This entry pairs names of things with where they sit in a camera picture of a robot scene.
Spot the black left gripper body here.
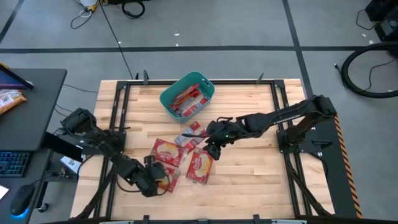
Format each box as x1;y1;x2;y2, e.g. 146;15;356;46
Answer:
146;161;168;187

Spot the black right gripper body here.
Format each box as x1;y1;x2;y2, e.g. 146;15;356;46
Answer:
205;119;239;149

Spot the teal plastic basket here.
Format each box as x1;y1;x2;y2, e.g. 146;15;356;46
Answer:
159;71;216;124

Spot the white box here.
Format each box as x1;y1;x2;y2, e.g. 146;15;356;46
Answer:
60;155;82;175

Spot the black desk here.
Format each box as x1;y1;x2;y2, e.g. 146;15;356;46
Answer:
0;68;68;224

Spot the black plate with hazard stripe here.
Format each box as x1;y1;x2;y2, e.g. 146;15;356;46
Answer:
318;108;364;219

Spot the black computer mouse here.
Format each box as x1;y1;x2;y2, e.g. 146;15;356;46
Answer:
9;184;35;217

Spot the backlit black keyboard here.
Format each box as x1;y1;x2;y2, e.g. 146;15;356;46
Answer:
0;151;32;178

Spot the large black hoop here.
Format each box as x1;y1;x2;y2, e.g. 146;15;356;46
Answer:
341;41;398;100

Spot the orange snack bag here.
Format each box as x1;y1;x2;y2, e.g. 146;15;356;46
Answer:
0;89;28;115

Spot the computer monitor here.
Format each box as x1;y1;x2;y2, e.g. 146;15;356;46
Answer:
0;63;34;91

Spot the black equipment case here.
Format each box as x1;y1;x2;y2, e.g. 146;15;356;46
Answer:
365;0;398;43

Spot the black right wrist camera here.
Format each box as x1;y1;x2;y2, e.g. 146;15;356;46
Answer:
206;143;222;161

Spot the black aluminium table frame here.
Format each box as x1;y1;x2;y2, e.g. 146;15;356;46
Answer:
74;79;335;224

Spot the black cable coil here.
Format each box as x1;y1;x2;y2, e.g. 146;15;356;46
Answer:
121;0;146;19

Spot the black floor cable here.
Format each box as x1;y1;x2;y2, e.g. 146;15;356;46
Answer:
98;1;135;80

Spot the yellow rope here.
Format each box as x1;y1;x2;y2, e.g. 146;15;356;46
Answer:
88;0;109;12

